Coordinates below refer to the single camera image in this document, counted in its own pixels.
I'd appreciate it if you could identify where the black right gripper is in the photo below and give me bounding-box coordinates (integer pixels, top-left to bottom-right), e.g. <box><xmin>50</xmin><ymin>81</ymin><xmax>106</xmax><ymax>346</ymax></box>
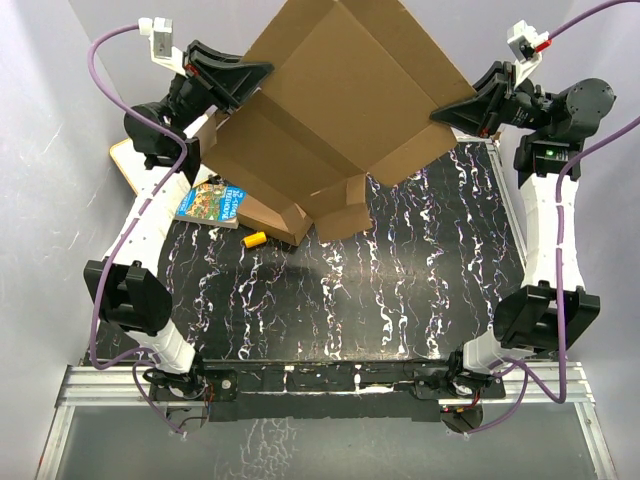
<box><xmin>430</xmin><ymin>62</ymin><xmax>554</xmax><ymax>140</ymax></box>

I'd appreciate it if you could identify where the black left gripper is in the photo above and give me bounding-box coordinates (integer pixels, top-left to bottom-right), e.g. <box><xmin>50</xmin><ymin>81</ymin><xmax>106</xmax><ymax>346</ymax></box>
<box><xmin>163</xmin><ymin>43</ymin><xmax>275</xmax><ymax>141</ymax></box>

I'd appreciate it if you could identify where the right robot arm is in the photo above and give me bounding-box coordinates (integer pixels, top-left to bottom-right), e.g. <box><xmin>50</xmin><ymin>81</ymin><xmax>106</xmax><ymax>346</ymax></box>
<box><xmin>431</xmin><ymin>62</ymin><xmax>616</xmax><ymax>403</ymax></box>

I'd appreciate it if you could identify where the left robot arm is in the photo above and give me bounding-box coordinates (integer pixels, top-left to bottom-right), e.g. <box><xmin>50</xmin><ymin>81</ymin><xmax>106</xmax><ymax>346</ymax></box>
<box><xmin>83</xmin><ymin>41</ymin><xmax>274</xmax><ymax>399</ymax></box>

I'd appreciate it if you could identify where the colourful blue book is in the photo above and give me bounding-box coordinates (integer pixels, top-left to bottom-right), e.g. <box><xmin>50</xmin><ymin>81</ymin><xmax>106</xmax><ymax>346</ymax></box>
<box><xmin>175</xmin><ymin>182</ymin><xmax>246</xmax><ymax>229</ymax></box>

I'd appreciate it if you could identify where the yellow framed whiteboard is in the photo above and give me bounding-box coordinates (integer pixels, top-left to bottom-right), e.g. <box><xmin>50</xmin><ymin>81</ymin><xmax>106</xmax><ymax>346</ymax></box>
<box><xmin>109</xmin><ymin>138</ymin><xmax>146</xmax><ymax>195</ymax></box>

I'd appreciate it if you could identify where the yellow cylinder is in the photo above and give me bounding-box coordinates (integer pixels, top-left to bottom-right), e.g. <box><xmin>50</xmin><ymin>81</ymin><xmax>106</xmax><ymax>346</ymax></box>
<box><xmin>243</xmin><ymin>231</ymin><xmax>267</xmax><ymax>248</ymax></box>

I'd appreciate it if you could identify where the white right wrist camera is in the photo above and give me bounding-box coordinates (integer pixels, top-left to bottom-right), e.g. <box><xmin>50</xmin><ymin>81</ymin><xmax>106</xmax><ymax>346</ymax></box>
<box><xmin>507</xmin><ymin>20</ymin><xmax>551</xmax><ymax>86</ymax></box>

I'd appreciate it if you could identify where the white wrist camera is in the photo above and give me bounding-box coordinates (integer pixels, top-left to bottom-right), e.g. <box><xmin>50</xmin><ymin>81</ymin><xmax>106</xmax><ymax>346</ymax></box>
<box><xmin>138</xmin><ymin>17</ymin><xmax>186</xmax><ymax>76</ymax></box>
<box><xmin>507</xmin><ymin>20</ymin><xmax>551</xmax><ymax>86</ymax></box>

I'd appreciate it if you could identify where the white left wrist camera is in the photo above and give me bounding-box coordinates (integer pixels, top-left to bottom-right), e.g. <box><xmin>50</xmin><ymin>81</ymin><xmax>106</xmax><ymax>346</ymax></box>
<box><xmin>138</xmin><ymin>17</ymin><xmax>186</xmax><ymax>76</ymax></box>

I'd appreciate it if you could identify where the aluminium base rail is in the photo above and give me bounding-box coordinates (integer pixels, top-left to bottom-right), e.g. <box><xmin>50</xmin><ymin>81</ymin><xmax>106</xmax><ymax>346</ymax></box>
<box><xmin>37</xmin><ymin>366</ymin><xmax>617</xmax><ymax>479</ymax></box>

